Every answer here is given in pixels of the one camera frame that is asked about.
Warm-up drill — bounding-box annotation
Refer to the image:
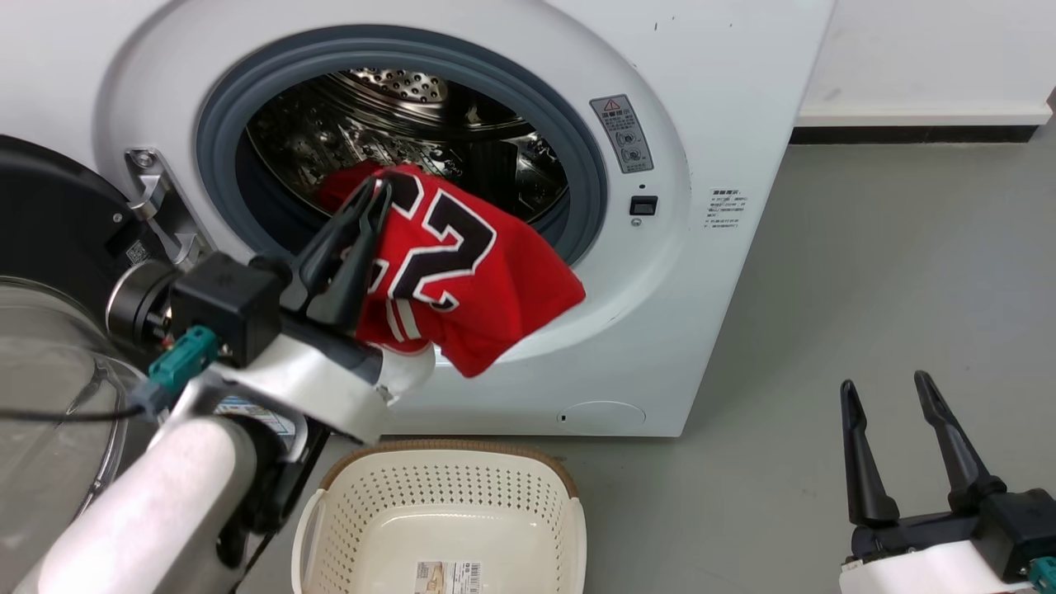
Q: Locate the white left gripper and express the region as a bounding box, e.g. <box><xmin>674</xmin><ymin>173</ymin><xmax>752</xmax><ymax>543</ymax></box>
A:
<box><xmin>206</xmin><ymin>177</ymin><xmax>436</xmax><ymax>446</ymax></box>

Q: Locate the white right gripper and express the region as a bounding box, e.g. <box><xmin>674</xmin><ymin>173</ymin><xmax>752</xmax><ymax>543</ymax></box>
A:
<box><xmin>840</xmin><ymin>370</ymin><xmax>1032</xmax><ymax>594</ymax></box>

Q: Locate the red basketball jersey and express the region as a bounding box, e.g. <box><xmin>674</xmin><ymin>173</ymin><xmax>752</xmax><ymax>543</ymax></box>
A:
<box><xmin>318</xmin><ymin>161</ymin><xmax>587</xmax><ymax>379</ymax></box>

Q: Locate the steel washing machine drum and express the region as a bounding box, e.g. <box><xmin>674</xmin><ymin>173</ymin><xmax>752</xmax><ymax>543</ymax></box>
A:
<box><xmin>246</xmin><ymin>68</ymin><xmax>570</xmax><ymax>248</ymax></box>

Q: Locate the cream perforated laundry basket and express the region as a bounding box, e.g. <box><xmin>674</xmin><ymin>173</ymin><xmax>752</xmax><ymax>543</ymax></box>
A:
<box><xmin>291</xmin><ymin>440</ymin><xmax>588</xmax><ymax>594</ymax></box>

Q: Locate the black glass washing machine door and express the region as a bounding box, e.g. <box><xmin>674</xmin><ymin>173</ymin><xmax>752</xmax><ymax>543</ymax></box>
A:
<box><xmin>0</xmin><ymin>134</ymin><xmax>308</xmax><ymax>594</ymax></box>

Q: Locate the paper label in basket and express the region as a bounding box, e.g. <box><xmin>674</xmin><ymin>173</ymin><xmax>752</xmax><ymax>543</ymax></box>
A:
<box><xmin>415</xmin><ymin>561</ymin><xmax>483</xmax><ymax>594</ymax></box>

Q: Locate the white front-load washing machine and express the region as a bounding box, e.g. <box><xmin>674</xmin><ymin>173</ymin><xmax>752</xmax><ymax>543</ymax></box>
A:
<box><xmin>0</xmin><ymin>0</ymin><xmax>836</xmax><ymax>438</ymax></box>

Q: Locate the colourful door sticker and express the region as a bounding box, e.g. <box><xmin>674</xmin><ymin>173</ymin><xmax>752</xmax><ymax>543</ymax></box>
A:
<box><xmin>214</xmin><ymin>396</ymin><xmax>299</xmax><ymax>453</ymax></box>

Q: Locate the metal door hinge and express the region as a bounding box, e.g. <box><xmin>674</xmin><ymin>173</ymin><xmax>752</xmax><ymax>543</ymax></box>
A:
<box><xmin>124</xmin><ymin>148</ymin><xmax>217</xmax><ymax>269</ymax></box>

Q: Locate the grey rubber door gasket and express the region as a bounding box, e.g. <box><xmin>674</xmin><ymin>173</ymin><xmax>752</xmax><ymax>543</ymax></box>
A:
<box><xmin>196</xmin><ymin>25</ymin><xmax>609</xmax><ymax>269</ymax></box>

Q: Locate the round drain filter cap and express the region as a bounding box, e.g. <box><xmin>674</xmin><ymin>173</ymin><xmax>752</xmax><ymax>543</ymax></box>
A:
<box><xmin>557</xmin><ymin>401</ymin><xmax>647</xmax><ymax>436</ymax></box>

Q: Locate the grey warning sticker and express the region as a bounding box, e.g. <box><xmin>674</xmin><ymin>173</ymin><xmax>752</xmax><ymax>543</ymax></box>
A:
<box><xmin>590</xmin><ymin>93</ymin><xmax>654</xmax><ymax>174</ymax></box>

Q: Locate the white and black baseboard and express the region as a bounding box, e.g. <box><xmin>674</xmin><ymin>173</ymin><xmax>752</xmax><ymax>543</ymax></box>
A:
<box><xmin>790</xmin><ymin>101</ymin><xmax>1056</xmax><ymax>146</ymax></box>

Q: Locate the teal left camera plug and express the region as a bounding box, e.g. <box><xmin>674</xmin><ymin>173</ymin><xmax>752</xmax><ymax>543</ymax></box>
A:
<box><xmin>132</xmin><ymin>326</ymin><xmax>219</xmax><ymax>422</ymax></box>

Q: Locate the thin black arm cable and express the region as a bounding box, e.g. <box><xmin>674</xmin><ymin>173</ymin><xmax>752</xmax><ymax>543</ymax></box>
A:
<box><xmin>219</xmin><ymin>422</ymin><xmax>331</xmax><ymax>594</ymax></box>

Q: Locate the thin black camera cable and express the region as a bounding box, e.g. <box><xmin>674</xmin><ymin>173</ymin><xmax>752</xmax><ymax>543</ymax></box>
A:
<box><xmin>0</xmin><ymin>403</ymin><xmax>145</xmax><ymax>424</ymax></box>

